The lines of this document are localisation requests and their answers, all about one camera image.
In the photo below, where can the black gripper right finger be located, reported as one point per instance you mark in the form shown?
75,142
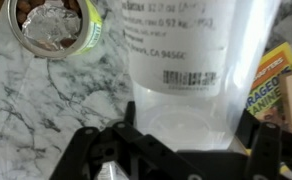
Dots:
269,146

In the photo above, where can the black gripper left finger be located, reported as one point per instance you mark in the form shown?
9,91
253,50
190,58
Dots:
140,157

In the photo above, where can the transparent plastic bucket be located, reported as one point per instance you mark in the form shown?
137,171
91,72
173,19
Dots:
192,64

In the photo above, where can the yellow green card box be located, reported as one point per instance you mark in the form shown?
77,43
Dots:
265,91

